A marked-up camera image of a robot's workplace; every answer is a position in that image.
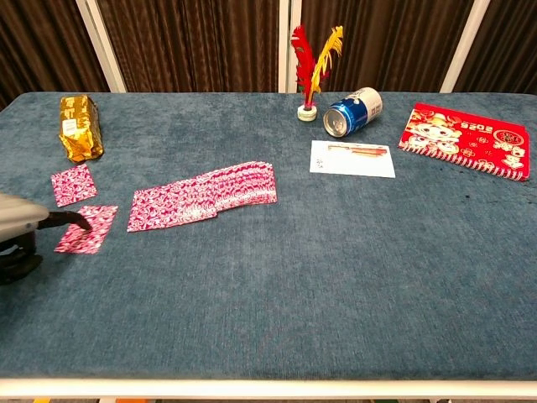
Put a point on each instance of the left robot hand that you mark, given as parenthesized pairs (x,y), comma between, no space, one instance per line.
(21,218)

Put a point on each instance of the pink patterned playing card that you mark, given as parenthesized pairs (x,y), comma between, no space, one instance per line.
(98,235)
(74,185)

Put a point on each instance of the gold foil package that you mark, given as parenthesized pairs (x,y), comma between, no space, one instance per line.
(81,130)

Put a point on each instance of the spread pink playing card deck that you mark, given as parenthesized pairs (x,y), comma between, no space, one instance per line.
(218,189)

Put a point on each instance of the brown pleated curtain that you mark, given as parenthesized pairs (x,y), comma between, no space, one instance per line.
(189,42)

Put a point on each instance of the blue velvet tablecloth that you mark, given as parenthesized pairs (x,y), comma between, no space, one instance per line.
(268,285)

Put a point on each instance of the red yellow feather shuttlecock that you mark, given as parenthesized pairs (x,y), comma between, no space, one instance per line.
(308,63)

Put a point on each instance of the white printed paper card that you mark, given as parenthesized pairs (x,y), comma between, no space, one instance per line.
(356,165)

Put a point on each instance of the blue white drink can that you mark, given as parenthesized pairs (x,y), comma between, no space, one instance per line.
(351,112)

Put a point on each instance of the red spiral bound calendar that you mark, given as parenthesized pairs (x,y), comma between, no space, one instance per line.
(470,142)

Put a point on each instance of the white slanted frame post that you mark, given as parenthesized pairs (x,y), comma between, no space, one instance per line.
(463,50)
(102,50)

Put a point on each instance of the white table edge rail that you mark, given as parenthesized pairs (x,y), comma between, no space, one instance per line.
(268,388)

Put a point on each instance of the white upright frame post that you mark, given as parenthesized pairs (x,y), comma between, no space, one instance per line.
(289,21)

